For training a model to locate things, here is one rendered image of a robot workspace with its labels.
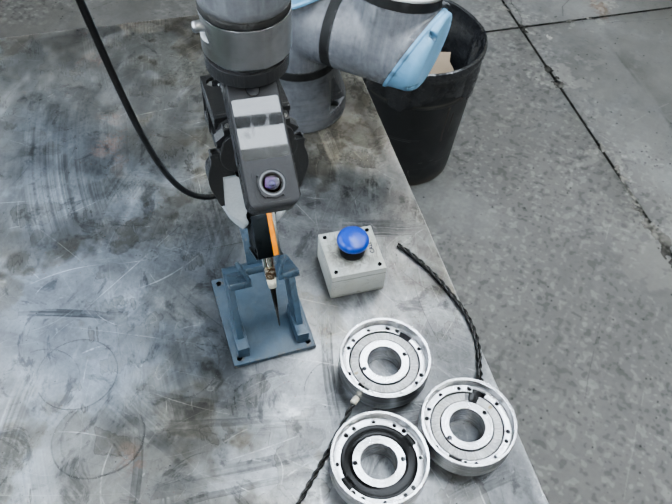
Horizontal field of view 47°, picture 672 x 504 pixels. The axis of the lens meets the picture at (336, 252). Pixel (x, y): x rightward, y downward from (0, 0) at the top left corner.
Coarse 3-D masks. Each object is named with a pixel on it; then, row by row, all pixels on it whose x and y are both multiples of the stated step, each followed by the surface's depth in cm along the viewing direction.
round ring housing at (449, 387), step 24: (456, 384) 87; (480, 384) 86; (432, 408) 85; (456, 408) 85; (480, 408) 85; (504, 408) 85; (480, 432) 86; (504, 432) 84; (432, 456) 82; (504, 456) 81
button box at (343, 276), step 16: (320, 240) 97; (336, 240) 97; (320, 256) 98; (336, 256) 95; (352, 256) 95; (368, 256) 96; (336, 272) 94; (352, 272) 94; (368, 272) 94; (384, 272) 95; (336, 288) 95; (352, 288) 96; (368, 288) 97
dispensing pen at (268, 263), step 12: (252, 216) 76; (264, 216) 77; (252, 228) 77; (264, 228) 77; (252, 240) 78; (264, 240) 77; (252, 252) 80; (264, 252) 78; (264, 264) 80; (276, 276) 81; (276, 300) 82; (276, 312) 82
